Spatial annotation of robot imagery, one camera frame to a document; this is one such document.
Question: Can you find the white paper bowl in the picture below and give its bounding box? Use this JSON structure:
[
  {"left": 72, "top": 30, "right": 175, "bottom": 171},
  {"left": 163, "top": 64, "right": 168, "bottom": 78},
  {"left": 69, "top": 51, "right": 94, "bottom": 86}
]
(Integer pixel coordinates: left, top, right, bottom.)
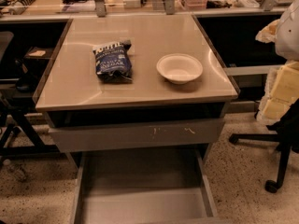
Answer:
[{"left": 156, "top": 53, "right": 203, "bottom": 84}]

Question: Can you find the closed top drawer front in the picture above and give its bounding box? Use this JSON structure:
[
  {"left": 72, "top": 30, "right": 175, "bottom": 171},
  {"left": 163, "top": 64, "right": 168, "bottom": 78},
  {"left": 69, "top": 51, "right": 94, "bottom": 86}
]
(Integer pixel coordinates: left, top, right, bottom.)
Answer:
[{"left": 50, "top": 119, "right": 224, "bottom": 152}]

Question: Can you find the small black tray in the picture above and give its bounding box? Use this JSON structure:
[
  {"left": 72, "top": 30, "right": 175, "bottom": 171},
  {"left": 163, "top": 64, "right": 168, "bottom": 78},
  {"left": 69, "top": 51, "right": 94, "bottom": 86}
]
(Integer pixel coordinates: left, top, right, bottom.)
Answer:
[{"left": 24, "top": 47, "right": 53, "bottom": 60}]

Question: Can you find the open middle drawer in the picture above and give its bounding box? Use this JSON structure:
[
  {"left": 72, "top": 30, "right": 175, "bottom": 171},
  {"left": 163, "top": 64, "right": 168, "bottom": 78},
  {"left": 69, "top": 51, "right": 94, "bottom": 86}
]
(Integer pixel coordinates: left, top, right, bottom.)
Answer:
[{"left": 70, "top": 147, "right": 221, "bottom": 224}]

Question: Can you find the black office chair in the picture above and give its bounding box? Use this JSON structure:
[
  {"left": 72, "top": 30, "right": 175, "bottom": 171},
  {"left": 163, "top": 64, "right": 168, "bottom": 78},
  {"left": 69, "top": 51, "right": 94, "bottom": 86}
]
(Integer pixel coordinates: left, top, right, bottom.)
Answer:
[{"left": 229, "top": 100, "right": 299, "bottom": 193}]

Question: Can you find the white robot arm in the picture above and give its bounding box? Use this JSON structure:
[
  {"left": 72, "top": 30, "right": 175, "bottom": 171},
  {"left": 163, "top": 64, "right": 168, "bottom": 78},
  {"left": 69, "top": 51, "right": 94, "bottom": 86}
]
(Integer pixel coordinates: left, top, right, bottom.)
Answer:
[{"left": 255, "top": 0, "right": 299, "bottom": 125}]

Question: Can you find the black desk stand left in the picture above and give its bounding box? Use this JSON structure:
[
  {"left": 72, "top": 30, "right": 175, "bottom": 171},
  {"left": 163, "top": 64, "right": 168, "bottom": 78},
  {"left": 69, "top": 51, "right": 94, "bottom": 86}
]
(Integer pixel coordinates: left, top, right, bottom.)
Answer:
[{"left": 0, "top": 87, "right": 60, "bottom": 170}]

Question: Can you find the blue chip bag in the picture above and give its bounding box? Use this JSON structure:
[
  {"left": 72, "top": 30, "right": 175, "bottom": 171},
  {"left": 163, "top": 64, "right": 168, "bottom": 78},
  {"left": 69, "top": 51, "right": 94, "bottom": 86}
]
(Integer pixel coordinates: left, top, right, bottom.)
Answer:
[{"left": 93, "top": 40, "right": 132, "bottom": 83}]

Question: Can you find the grey drawer cabinet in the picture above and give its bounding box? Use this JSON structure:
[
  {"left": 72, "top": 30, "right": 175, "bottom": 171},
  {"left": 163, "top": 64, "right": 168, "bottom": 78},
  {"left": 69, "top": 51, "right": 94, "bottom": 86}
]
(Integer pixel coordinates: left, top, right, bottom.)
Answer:
[{"left": 32, "top": 13, "right": 241, "bottom": 173}]

